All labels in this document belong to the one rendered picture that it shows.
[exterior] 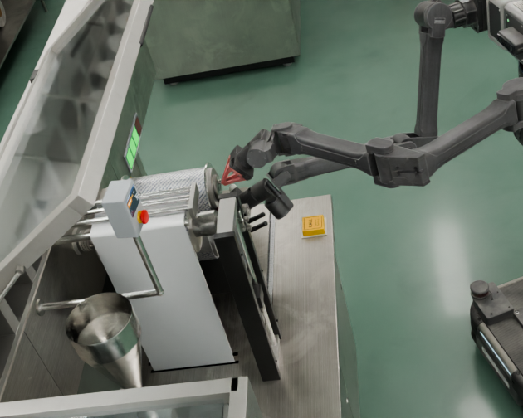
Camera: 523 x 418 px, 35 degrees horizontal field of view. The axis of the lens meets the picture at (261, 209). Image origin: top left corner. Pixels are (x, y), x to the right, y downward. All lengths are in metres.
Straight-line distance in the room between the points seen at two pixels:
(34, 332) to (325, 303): 0.89
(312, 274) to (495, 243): 1.47
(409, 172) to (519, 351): 1.34
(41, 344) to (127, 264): 0.31
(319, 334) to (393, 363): 1.08
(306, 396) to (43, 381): 0.69
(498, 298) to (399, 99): 1.86
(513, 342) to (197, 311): 1.35
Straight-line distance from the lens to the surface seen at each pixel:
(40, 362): 1.95
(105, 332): 1.80
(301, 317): 2.40
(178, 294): 2.15
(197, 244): 2.11
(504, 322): 3.19
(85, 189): 1.24
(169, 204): 2.04
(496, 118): 2.04
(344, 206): 4.10
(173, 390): 1.42
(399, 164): 1.90
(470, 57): 5.06
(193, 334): 2.27
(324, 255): 2.56
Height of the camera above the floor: 2.67
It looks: 39 degrees down
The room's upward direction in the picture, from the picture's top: 16 degrees counter-clockwise
